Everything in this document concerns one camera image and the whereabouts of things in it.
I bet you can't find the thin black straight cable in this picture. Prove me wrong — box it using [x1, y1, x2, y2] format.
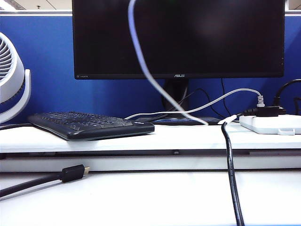
[221, 78, 232, 116]

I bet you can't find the black monitor stand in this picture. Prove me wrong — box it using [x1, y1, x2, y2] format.
[161, 78, 190, 113]

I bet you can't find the thin black arcing cable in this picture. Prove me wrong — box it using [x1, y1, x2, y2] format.
[150, 88, 225, 122]

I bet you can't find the dark glossy monitor base plate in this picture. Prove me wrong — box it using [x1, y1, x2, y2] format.
[136, 117, 221, 126]

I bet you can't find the white Type-C charging cable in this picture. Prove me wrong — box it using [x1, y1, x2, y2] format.
[127, 0, 209, 126]

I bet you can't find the black ASUS monitor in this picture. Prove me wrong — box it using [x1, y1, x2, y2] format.
[71, 0, 285, 80]

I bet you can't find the white power strip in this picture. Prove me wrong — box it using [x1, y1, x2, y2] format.
[239, 112, 301, 136]

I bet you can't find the grey-white ethernet cable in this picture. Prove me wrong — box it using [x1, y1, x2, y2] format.
[124, 88, 264, 120]

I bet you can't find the black HDMI cable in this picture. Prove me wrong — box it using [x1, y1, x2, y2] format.
[0, 164, 91, 199]

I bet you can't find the white desk fan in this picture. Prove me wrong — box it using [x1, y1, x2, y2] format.
[0, 32, 32, 125]

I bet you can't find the black looped power cable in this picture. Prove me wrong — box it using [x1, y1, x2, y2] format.
[272, 79, 301, 108]

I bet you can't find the white cable tag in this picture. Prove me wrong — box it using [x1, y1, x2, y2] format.
[217, 114, 238, 125]

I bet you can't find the thick black cable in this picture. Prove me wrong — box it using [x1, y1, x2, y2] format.
[222, 121, 246, 226]

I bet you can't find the black keyboard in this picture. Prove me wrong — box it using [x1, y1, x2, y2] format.
[27, 112, 156, 142]

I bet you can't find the black plug adapter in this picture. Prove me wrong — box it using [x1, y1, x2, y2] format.
[242, 105, 286, 118]

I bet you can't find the black fan cable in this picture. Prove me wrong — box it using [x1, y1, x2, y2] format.
[0, 122, 33, 131]

